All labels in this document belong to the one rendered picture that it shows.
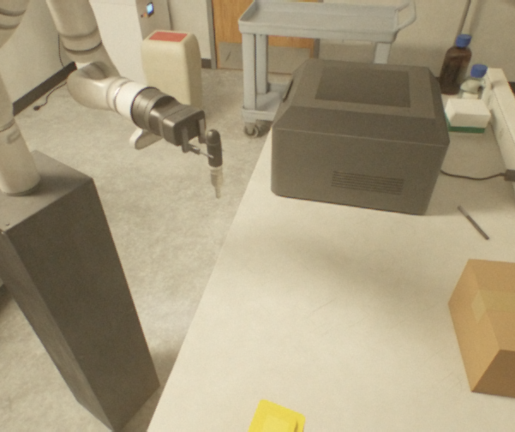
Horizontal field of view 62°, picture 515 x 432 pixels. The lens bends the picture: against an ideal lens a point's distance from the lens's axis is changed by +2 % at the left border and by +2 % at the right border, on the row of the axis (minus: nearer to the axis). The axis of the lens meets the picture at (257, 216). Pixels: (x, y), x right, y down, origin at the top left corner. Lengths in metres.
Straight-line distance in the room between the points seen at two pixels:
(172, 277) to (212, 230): 0.41
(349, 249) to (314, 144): 0.31
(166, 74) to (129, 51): 0.85
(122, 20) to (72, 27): 3.16
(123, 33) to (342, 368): 3.51
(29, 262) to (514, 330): 1.06
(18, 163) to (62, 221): 0.17
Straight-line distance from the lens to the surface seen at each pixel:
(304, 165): 1.26
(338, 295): 1.10
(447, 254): 1.28
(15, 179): 1.17
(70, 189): 1.16
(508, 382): 1.02
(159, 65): 3.31
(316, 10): 3.40
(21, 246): 1.15
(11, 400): 2.20
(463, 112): 1.77
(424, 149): 1.23
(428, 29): 4.24
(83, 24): 0.87
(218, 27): 4.46
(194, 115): 0.76
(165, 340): 2.12
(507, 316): 0.97
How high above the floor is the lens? 1.75
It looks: 42 degrees down
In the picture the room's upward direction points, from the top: 1 degrees counter-clockwise
